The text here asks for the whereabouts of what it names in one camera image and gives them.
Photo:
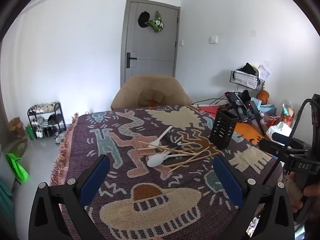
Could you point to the large black electronic device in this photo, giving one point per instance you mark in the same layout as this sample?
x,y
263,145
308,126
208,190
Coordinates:
x,y
246,116

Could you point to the black shoe rack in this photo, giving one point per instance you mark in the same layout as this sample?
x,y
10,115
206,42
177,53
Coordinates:
x,y
61,115

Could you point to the white plastic bag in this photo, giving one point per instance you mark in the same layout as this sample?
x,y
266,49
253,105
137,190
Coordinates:
x,y
278,130

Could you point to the rows of shoes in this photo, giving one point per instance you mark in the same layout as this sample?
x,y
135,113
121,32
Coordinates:
x,y
41,108

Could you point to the teal cloth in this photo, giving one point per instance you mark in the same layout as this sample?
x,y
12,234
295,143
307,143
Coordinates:
x,y
5,188

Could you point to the brown upholstered chair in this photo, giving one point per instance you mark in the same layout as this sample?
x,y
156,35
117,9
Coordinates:
x,y
125,92

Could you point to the red plastic basket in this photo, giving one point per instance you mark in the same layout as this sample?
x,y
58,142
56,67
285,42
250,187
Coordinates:
x,y
270,120

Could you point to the blue tissue box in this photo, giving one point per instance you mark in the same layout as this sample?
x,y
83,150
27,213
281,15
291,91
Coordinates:
x,y
267,108

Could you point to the bright green bag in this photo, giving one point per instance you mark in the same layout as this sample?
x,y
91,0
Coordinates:
x,y
18,170

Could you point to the printed woven blanket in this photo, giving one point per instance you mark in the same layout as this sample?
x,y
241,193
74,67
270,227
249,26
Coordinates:
x,y
140,200

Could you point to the person's right hand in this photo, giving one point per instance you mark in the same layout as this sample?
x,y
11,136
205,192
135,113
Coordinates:
x,y
295,193

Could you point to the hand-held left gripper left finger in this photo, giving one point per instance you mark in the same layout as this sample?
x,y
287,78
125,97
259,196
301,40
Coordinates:
x,y
93,180

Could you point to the small orange cushion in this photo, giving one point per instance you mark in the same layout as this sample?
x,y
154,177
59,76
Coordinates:
x,y
151,103

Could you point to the grey door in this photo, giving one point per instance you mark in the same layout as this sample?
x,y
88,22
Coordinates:
x,y
150,50

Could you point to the black cloth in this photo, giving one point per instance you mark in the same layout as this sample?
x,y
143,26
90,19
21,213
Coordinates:
x,y
247,69

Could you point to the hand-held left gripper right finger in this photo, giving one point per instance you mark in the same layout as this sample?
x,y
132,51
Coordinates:
x,y
228,180

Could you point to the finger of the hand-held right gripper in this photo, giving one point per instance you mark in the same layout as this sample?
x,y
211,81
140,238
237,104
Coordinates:
x,y
271,147
280,137

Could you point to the white plastic spoon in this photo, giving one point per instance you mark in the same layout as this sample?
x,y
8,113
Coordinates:
x,y
155,143
155,160

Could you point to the olive green bag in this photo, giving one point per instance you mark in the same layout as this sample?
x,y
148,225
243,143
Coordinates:
x,y
18,147

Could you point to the black plastic spoon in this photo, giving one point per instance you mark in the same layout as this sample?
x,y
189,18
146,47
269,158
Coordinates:
x,y
173,143

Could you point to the grey sneakers pair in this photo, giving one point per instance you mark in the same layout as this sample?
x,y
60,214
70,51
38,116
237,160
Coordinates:
x,y
60,138

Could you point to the small teal figurine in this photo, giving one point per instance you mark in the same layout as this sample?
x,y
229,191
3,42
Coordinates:
x,y
285,110

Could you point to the red tin can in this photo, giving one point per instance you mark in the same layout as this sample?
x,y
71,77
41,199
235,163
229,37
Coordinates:
x,y
287,120

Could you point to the small black electronic device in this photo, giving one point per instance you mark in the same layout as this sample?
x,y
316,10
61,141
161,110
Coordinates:
x,y
232,98

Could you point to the green plush toy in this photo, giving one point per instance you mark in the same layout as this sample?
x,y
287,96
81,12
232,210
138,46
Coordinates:
x,y
155,23

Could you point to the black hat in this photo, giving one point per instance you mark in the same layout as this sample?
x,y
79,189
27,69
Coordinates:
x,y
143,19

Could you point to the white paper sheet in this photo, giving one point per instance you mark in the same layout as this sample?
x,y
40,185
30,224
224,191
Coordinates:
x,y
264,71

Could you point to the cardboard box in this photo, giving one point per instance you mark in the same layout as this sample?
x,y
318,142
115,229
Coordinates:
x,y
16,127

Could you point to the black slotted utensil holder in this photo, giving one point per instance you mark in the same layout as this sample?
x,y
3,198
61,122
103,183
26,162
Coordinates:
x,y
222,130

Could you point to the pile of wooden chopsticks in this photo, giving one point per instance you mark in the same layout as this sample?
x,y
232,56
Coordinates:
x,y
193,162

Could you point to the red folder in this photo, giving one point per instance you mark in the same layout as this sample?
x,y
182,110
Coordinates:
x,y
210,109

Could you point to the dark green bag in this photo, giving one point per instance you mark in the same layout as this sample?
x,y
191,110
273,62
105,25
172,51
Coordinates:
x,y
30,132

